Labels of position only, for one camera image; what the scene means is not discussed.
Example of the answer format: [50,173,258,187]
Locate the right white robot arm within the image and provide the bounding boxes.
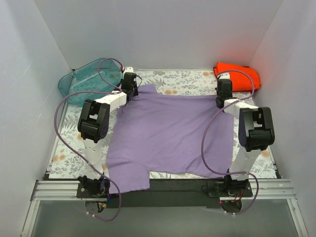
[216,79,275,196]

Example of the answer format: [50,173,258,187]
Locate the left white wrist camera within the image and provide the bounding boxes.
[123,67,134,74]

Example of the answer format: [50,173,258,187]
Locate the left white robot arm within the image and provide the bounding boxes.
[78,72,138,198]

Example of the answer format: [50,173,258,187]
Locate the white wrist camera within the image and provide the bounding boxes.
[217,72,231,80]
[123,67,134,74]

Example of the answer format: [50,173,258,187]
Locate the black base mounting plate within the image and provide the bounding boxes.
[76,179,254,209]

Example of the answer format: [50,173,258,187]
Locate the teal transparent plastic bin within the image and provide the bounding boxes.
[58,58,124,107]

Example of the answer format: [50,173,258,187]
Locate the aluminium frame rail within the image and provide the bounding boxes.
[31,179,296,200]

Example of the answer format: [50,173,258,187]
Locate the folded orange t shirt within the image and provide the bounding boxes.
[213,62,261,92]

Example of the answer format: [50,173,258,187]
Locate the floral patterned table mat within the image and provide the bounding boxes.
[46,70,277,179]

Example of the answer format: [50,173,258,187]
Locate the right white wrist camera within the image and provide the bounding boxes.
[217,72,231,80]

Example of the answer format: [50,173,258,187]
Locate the purple t shirt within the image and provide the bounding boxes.
[106,84,234,194]

